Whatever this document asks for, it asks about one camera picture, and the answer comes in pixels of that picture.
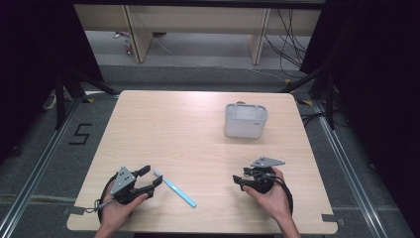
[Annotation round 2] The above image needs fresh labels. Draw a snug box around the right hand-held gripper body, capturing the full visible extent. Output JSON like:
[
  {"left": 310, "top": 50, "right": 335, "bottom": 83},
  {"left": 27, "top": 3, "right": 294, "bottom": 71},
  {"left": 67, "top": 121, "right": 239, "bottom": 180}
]
[{"left": 242, "top": 156, "right": 286, "bottom": 195}]

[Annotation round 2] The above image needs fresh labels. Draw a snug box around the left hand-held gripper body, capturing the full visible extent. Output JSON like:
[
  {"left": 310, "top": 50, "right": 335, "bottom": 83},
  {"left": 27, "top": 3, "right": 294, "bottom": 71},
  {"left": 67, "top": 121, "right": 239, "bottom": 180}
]
[{"left": 109, "top": 166, "right": 150, "bottom": 206}]

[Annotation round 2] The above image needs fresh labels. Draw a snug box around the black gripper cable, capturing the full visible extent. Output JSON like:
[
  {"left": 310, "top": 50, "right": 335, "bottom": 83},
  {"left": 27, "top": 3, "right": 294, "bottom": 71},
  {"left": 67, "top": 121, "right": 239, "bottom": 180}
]
[
  {"left": 270, "top": 174, "right": 295, "bottom": 216},
  {"left": 96, "top": 173, "right": 120, "bottom": 224}
]

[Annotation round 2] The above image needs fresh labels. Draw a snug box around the black metal stand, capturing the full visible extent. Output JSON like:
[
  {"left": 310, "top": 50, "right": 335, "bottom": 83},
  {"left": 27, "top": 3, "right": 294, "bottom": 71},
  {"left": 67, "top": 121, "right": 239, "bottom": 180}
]
[
  {"left": 53, "top": 65, "right": 121, "bottom": 131},
  {"left": 278, "top": 63, "right": 338, "bottom": 131}
]

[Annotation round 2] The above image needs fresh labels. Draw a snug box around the grey tape piece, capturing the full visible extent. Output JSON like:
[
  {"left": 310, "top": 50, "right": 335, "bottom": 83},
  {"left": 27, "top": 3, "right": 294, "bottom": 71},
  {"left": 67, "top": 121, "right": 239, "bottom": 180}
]
[
  {"left": 320, "top": 213, "right": 347, "bottom": 227},
  {"left": 62, "top": 205, "right": 87, "bottom": 216}
]

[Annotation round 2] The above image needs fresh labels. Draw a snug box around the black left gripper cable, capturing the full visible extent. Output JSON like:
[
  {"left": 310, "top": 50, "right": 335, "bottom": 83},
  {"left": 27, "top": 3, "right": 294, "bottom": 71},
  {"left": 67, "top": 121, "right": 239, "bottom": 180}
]
[{"left": 96, "top": 173, "right": 120, "bottom": 224}]

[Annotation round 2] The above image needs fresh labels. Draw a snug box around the dark curtain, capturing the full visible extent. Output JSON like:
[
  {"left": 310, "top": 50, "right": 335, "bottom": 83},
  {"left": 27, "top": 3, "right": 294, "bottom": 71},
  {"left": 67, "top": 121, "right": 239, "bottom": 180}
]
[
  {"left": 0, "top": 0, "right": 105, "bottom": 163},
  {"left": 299, "top": 0, "right": 420, "bottom": 229}
]

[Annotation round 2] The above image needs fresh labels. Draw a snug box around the person's left hand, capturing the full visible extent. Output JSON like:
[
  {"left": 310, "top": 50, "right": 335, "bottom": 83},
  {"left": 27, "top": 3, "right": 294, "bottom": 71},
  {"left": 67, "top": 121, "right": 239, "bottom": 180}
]
[{"left": 98, "top": 190, "right": 150, "bottom": 233}]

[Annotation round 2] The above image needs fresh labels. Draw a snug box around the white square cup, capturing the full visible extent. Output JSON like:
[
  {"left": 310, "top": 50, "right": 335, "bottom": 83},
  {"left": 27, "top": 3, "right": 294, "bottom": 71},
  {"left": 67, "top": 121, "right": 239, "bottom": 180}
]
[{"left": 224, "top": 101, "right": 268, "bottom": 140}]

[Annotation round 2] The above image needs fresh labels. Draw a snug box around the bundle of black floor cables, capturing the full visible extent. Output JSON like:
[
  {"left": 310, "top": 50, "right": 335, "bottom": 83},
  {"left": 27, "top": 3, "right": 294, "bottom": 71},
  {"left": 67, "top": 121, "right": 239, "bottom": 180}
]
[{"left": 263, "top": 9, "right": 313, "bottom": 79}]

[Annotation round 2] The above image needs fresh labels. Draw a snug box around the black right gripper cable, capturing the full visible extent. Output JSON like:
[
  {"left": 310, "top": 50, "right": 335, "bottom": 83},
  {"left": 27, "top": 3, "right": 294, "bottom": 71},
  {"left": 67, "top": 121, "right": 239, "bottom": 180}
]
[{"left": 270, "top": 174, "right": 295, "bottom": 216}]

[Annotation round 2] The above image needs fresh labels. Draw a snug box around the light blue toothbrush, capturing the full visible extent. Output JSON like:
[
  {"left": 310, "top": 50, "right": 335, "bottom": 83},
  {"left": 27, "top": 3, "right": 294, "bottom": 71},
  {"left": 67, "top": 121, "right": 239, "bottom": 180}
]
[{"left": 153, "top": 169, "right": 198, "bottom": 209}]

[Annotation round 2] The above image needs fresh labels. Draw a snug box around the person's right hand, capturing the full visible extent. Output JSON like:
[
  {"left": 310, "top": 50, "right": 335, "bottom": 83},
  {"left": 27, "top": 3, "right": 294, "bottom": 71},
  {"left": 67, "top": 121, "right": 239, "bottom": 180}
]
[{"left": 242, "top": 167, "right": 293, "bottom": 223}]

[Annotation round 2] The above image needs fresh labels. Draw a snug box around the metal floor rail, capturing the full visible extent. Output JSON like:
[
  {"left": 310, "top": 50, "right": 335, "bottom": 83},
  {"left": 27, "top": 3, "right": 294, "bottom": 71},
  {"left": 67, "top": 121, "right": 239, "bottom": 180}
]
[
  {"left": 311, "top": 98, "right": 390, "bottom": 238},
  {"left": 0, "top": 97, "right": 83, "bottom": 238}
]

